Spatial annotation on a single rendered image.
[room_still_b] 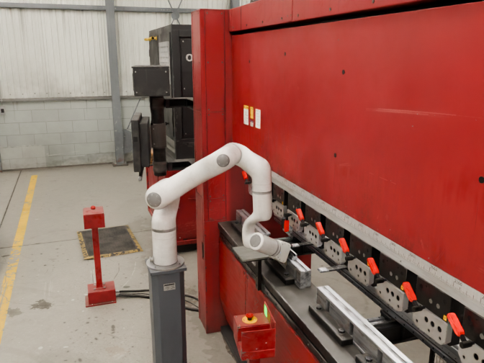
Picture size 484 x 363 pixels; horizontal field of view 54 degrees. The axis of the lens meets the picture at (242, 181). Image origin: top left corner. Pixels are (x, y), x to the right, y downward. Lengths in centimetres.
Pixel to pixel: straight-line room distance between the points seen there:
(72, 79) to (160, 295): 726
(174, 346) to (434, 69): 183
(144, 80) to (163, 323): 159
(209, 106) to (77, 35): 638
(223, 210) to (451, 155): 218
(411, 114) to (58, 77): 823
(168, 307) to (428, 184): 147
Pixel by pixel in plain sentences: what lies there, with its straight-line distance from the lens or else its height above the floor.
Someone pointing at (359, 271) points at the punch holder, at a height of 121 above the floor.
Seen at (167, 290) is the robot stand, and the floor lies 89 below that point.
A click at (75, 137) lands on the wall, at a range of 949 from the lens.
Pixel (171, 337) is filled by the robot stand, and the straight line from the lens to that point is 258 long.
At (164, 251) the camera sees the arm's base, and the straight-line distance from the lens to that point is 238.
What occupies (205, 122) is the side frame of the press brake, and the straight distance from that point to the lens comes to 321.
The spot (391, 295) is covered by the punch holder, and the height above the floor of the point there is 121.
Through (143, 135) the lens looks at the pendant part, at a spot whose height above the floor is 149.
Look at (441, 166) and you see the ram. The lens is 148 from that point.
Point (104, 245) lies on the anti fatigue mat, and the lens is 545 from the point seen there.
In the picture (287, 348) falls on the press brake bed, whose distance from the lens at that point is 245.
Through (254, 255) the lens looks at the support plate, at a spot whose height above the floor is 100.
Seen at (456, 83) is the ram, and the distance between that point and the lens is 143.
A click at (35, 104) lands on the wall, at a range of 942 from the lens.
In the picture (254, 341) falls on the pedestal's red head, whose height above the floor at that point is 76.
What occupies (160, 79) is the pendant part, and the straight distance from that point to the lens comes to 328.
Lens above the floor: 201
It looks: 15 degrees down
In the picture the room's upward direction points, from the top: straight up
